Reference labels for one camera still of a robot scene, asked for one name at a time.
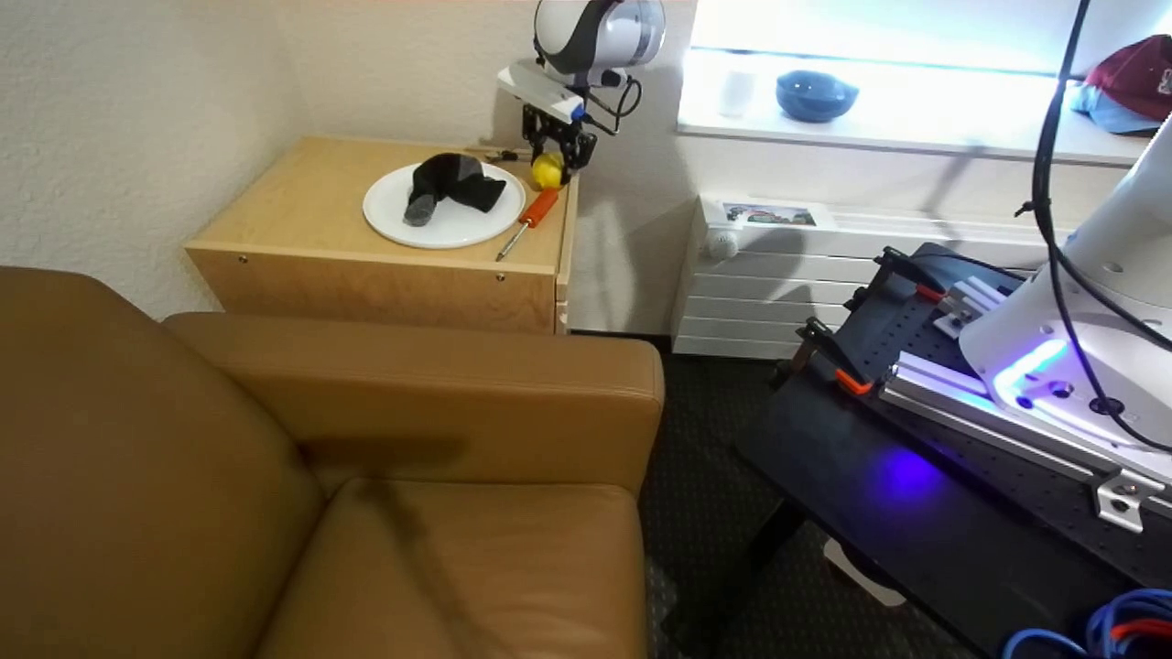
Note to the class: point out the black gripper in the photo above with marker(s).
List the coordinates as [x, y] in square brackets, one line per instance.
[544, 134]

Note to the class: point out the yellow lemon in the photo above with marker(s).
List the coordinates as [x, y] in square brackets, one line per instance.
[547, 172]

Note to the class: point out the black sock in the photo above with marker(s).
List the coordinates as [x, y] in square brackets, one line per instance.
[447, 176]

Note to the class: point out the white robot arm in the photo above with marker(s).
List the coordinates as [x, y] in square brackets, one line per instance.
[1055, 353]

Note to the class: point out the dark blue bowl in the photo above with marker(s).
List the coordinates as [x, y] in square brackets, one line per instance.
[816, 98]

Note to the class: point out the wooden nightstand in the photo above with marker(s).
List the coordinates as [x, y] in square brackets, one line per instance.
[295, 244]

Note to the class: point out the white windowsill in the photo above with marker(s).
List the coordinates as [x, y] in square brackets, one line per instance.
[899, 106]

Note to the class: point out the white round plate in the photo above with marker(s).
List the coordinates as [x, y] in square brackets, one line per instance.
[451, 226]

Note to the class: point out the white cup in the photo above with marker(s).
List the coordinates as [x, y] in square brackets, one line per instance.
[737, 93]

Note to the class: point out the white radiator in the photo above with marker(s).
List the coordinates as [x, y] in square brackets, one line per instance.
[759, 268]

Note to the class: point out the tan leather armchair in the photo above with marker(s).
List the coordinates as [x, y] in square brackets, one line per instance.
[301, 489]

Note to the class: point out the black robot table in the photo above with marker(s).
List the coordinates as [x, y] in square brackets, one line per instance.
[964, 524]

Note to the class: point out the maroon cap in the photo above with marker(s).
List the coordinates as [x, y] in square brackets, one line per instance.
[1130, 90]

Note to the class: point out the orange handled screwdriver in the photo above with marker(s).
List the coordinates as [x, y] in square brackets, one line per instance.
[530, 221]

